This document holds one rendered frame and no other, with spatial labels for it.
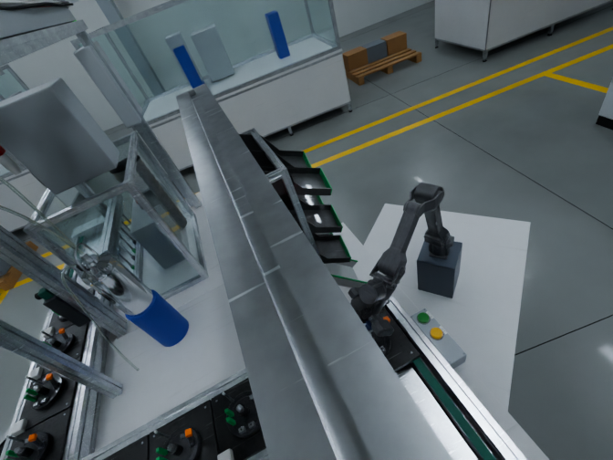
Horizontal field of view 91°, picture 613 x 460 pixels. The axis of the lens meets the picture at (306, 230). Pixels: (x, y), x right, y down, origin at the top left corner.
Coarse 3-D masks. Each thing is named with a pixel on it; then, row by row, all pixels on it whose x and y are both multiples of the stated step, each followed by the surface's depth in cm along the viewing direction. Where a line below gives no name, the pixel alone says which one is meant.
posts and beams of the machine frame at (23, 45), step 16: (32, 32) 95; (48, 32) 108; (64, 32) 126; (80, 32) 154; (0, 48) 73; (16, 48) 82; (32, 48) 89; (96, 48) 161; (0, 64) 70; (0, 96) 158; (128, 96) 178; (144, 128) 190; (160, 144) 198; (176, 176) 214; (192, 192) 228
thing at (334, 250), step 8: (320, 240) 119; (328, 240) 120; (336, 240) 120; (320, 248) 115; (328, 248) 116; (336, 248) 117; (344, 248) 116; (328, 256) 112; (336, 256) 113; (344, 256) 114
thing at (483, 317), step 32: (384, 224) 166; (448, 224) 154; (480, 224) 148; (512, 224) 143; (416, 256) 145; (480, 256) 136; (512, 256) 132; (416, 288) 133; (480, 288) 125; (512, 288) 122; (448, 320) 120; (480, 320) 116; (512, 320) 113; (480, 352) 109; (512, 352) 106
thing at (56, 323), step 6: (90, 288) 180; (54, 312) 166; (54, 318) 171; (60, 318) 165; (54, 324) 167; (60, 324) 165; (66, 324) 164; (72, 324) 163; (48, 330) 161; (54, 330) 163
